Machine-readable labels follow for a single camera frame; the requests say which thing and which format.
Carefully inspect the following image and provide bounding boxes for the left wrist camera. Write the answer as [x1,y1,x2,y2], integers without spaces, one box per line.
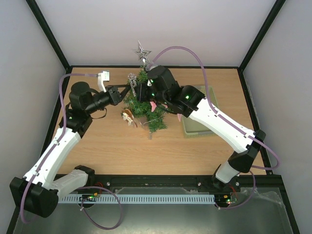
[97,70,110,92]

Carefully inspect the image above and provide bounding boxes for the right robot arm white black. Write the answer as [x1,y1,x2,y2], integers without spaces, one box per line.
[134,66,266,191]

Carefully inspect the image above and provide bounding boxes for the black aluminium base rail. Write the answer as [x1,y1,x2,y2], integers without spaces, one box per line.
[56,173,283,195]

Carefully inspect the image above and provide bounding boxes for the black enclosure frame post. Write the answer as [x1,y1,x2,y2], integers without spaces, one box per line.
[26,0,70,71]

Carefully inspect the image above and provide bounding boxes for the pink triangular paper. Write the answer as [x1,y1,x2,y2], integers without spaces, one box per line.
[177,114,182,122]

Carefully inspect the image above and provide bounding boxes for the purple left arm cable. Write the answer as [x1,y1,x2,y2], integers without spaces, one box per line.
[20,73,123,230]

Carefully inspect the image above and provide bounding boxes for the pink paper ornament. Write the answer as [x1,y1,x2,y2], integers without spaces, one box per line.
[150,101,168,112]

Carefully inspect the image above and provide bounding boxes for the green plastic basket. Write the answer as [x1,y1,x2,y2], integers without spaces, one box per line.
[181,86,219,138]

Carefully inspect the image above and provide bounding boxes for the light blue cable duct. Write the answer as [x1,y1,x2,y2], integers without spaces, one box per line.
[59,194,215,204]

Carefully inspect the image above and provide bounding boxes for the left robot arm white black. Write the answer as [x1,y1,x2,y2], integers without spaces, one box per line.
[10,81,131,218]

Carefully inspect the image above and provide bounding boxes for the clear led string lights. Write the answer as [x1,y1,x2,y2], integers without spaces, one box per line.
[123,72,171,139]

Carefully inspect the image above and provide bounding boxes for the wooden ornament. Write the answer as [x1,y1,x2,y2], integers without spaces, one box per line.
[121,108,138,128]

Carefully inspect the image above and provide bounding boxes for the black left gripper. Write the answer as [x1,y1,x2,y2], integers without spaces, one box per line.
[85,84,131,115]

